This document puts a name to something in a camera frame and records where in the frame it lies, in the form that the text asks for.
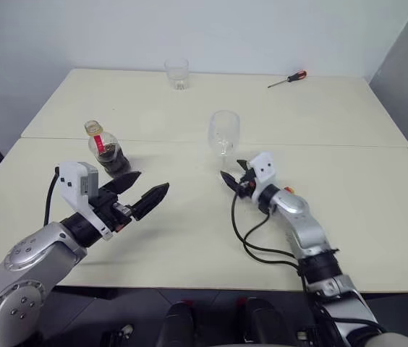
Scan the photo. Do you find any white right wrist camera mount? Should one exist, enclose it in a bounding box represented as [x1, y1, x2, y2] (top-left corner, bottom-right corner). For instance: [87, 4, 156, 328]
[248, 151, 278, 204]

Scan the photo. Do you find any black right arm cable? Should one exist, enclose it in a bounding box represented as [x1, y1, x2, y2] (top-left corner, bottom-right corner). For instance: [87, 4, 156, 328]
[230, 190, 308, 291]

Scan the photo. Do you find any clear wine glass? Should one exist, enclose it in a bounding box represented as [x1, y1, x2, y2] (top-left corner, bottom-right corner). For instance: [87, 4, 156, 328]
[208, 109, 242, 170]

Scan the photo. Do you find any dark rounded shape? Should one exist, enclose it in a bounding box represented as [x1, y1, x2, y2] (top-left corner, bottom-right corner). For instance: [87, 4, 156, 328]
[163, 301, 195, 347]

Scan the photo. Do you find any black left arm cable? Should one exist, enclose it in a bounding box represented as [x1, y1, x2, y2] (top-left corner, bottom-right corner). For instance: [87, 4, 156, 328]
[44, 167, 62, 226]

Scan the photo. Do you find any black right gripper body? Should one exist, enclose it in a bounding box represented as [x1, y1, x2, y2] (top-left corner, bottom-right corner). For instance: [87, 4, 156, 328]
[234, 167, 258, 200]

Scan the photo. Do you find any red and black screwdriver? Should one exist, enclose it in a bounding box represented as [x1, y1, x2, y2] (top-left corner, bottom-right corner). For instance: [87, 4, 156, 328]
[266, 69, 308, 89]

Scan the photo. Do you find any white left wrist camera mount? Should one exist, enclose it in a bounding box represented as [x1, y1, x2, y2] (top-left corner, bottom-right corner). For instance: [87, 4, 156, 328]
[59, 160, 115, 241]

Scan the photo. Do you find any cola bottle with red label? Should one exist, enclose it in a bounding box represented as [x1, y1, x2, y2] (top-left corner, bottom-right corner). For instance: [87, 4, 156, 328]
[83, 119, 133, 179]

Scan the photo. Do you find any clear tumbler glass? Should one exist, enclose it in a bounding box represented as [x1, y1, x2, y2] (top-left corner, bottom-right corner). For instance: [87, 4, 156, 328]
[163, 57, 190, 92]

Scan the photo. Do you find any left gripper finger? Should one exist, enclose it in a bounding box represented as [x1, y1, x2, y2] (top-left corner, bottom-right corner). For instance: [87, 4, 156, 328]
[131, 182, 171, 222]
[98, 171, 143, 197]

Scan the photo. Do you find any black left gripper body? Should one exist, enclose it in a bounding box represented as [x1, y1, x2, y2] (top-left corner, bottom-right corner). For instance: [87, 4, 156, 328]
[88, 187, 135, 234]

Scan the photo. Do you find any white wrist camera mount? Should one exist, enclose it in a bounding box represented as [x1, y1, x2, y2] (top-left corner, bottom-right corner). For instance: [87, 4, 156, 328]
[248, 151, 278, 204]
[59, 160, 115, 241]

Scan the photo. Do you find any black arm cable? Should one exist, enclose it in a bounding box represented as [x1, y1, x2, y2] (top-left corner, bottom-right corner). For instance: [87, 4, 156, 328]
[44, 167, 62, 226]
[230, 190, 308, 291]

